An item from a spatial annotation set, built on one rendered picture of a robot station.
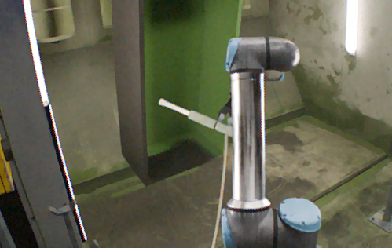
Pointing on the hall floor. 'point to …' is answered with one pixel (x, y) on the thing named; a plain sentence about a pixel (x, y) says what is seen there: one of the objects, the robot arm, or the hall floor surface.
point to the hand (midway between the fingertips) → (221, 129)
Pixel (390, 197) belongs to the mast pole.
